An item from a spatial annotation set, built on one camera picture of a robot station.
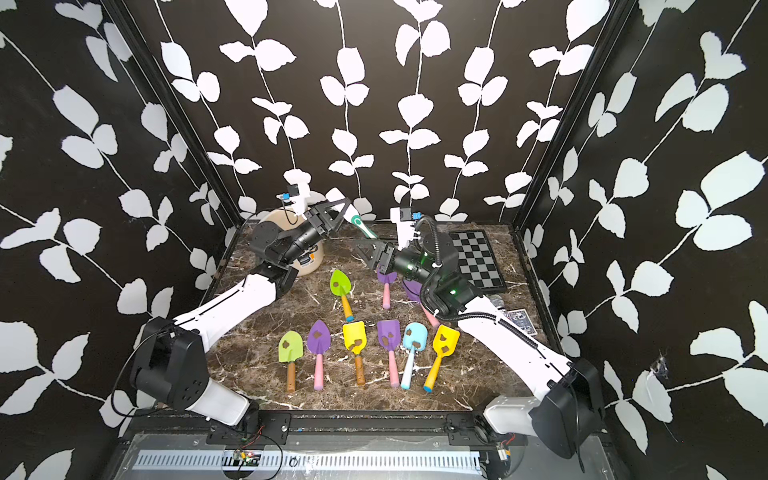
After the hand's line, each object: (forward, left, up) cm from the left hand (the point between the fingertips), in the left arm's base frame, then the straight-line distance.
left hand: (351, 202), depth 66 cm
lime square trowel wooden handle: (-17, +22, -43) cm, 51 cm away
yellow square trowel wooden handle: (-15, +2, -41) cm, 44 cm away
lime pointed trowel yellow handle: (+5, +8, -42) cm, 44 cm away
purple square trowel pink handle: (+2, -17, -43) cm, 47 cm away
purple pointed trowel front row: (-15, +13, -42) cm, 47 cm away
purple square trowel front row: (-13, -8, -42) cm, 45 cm away
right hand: (-8, -1, -4) cm, 9 cm away
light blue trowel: (-14, -16, -43) cm, 48 cm away
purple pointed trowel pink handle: (+7, -8, -43) cm, 44 cm away
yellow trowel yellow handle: (-17, -25, -42) cm, 52 cm away
